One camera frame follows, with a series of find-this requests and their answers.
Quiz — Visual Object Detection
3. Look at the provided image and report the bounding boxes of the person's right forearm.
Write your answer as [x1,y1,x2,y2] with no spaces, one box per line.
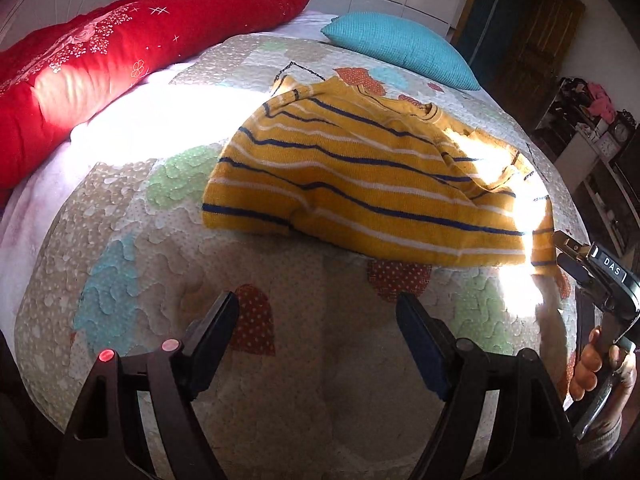
[575,396,627,463]

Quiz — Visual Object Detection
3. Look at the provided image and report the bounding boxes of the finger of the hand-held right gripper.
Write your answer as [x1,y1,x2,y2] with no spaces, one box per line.
[552,230,595,262]
[556,255,603,295]

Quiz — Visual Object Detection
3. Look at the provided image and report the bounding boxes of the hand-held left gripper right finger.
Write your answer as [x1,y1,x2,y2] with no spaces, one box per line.
[395,292,576,480]

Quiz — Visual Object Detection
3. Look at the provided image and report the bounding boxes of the pink cloth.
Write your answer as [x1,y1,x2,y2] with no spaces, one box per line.
[586,82,617,123]

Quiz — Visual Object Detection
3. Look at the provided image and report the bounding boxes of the red long pillow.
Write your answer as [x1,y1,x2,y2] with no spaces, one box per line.
[0,0,311,211]

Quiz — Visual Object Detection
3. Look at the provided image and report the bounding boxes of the cluttered shelf unit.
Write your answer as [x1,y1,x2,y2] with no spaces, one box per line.
[530,77,640,261]

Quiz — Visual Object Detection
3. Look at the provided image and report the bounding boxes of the yellow striped knit sweater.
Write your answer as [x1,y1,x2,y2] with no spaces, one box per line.
[201,74,561,277]

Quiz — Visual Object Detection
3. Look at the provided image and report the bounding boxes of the teal knit pillow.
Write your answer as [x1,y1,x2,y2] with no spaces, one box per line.
[320,11,481,92]

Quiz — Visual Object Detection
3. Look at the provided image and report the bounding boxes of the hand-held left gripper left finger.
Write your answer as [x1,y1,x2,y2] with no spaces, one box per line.
[54,290,241,480]

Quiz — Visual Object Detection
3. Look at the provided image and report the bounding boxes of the brown wooden door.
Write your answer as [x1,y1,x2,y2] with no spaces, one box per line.
[492,0,587,117]

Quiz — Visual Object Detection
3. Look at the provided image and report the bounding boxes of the patchwork quilted bedspread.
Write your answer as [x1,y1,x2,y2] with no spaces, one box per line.
[10,30,601,480]

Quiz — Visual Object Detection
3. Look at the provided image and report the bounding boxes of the person's right hand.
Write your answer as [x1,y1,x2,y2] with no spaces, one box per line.
[569,326,637,403]

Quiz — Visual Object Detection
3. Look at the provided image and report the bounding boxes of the dark teal door panel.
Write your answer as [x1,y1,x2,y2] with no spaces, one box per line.
[457,0,512,61]

